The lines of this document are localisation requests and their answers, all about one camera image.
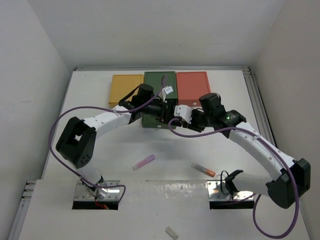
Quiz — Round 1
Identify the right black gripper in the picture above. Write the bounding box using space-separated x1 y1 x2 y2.
182 108 213 132

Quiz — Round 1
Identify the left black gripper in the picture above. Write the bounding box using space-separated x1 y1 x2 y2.
141 98 181 127

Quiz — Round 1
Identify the red drawer box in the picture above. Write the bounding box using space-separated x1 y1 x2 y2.
176 71 211 107

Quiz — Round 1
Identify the orange capped glue stick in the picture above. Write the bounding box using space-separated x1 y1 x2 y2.
190 162 216 178

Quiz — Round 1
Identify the yellow drawer box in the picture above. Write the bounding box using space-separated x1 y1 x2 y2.
108 74 144 108

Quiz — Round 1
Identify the lilac glue stick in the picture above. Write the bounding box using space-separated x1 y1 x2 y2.
132 154 156 171

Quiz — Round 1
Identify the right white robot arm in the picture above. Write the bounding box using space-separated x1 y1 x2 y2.
174 93 311 209

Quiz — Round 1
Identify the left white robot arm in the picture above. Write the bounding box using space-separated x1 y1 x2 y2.
55 83 175 193

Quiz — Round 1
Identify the small white eraser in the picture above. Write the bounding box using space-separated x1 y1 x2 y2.
165 226 179 240

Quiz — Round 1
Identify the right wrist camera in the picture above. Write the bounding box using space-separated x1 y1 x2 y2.
173 104 193 124

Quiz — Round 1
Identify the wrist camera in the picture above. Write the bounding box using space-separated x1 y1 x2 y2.
162 86 174 95
173 104 193 124

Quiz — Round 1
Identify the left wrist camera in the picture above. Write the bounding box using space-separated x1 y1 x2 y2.
162 86 174 95

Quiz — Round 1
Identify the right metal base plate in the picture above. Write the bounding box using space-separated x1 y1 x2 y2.
207 180 255 203

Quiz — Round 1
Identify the metal base plate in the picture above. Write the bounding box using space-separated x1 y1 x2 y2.
74 180 120 202
207 180 255 203

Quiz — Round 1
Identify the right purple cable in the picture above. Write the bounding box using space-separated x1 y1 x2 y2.
168 117 300 238

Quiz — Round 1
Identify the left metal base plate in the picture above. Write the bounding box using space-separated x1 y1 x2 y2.
74 180 120 202

